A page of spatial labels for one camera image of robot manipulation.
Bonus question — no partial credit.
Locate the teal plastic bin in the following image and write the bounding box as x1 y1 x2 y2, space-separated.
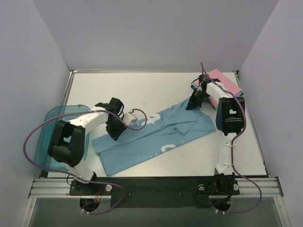
35 105 90 172

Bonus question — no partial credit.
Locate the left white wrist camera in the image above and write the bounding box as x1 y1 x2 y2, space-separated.
123 113 138 126

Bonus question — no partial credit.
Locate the folded pink t shirt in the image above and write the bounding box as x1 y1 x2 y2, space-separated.
206 69 242 109

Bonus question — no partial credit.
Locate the light blue t shirt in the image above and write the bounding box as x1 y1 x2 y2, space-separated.
92 99 215 175

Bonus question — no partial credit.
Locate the purple cable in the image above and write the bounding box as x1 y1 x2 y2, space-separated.
200 62 263 215
24 108 149 215

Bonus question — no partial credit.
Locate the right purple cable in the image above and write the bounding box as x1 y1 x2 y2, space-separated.
200 62 263 215

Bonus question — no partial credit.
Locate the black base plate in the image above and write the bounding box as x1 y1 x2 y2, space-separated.
69 175 240 208

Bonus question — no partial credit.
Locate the folded teal t shirt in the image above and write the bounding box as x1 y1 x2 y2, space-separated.
190 79 244 97

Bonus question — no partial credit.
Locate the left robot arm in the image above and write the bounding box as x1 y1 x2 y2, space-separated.
47 98 126 195

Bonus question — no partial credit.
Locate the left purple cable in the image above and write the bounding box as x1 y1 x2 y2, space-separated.
24 108 149 215

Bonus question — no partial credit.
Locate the aluminium frame rail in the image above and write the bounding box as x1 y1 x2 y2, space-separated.
28 178 284 198

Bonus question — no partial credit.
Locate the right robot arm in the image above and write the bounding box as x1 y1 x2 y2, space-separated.
186 73 247 175

